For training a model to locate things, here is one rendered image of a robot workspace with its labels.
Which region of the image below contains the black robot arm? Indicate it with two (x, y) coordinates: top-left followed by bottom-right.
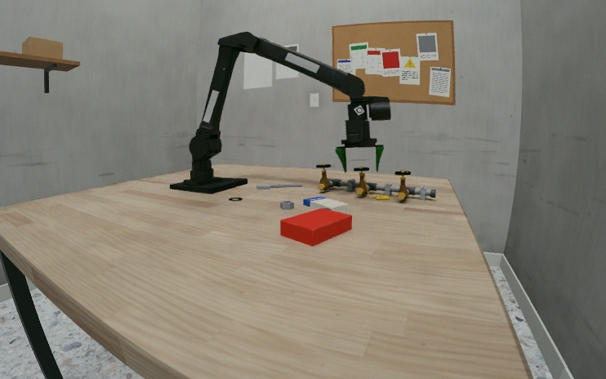
(184, 32), (391, 186)

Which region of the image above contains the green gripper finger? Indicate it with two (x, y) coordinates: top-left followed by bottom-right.
(376, 147), (384, 172)
(335, 148), (346, 173)

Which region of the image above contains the grey hex nut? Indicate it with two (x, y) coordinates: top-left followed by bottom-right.
(280, 201), (294, 210)

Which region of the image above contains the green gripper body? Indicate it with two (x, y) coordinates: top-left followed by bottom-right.
(336, 138), (384, 149)

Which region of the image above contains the red rectangular block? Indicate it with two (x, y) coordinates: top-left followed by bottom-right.
(280, 208), (352, 247)

